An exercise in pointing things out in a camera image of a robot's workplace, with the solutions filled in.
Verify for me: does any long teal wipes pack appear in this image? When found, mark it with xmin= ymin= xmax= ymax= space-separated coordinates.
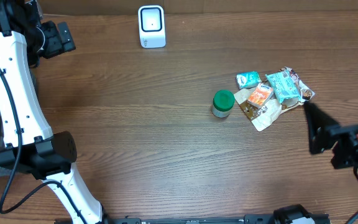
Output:
xmin=266 ymin=71 xmax=301 ymax=103

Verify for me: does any brown white snack bag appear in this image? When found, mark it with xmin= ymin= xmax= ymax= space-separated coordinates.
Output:
xmin=234 ymin=67 xmax=315 ymax=131

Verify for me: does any orange tissue pack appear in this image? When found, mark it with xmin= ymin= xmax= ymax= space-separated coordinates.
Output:
xmin=247 ymin=83 xmax=273 ymax=109

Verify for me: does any teal tissue pack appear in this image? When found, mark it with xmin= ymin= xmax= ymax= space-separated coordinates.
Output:
xmin=236 ymin=71 xmax=262 ymax=89

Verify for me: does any green capped plastic bottle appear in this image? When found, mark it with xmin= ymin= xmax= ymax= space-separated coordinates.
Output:
xmin=211 ymin=90 xmax=235 ymax=118

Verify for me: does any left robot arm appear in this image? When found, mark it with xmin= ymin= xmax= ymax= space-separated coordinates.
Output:
xmin=0 ymin=0 xmax=108 ymax=223

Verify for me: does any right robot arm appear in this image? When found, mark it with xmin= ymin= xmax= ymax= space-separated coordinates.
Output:
xmin=268 ymin=102 xmax=358 ymax=224

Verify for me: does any white barcode scanner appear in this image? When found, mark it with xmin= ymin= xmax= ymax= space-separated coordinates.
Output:
xmin=138 ymin=5 xmax=166 ymax=49

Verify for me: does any left black cable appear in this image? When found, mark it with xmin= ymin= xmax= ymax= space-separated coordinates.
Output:
xmin=0 ymin=48 xmax=88 ymax=224

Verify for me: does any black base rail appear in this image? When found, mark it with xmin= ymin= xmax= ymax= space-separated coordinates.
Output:
xmin=54 ymin=213 xmax=332 ymax=224

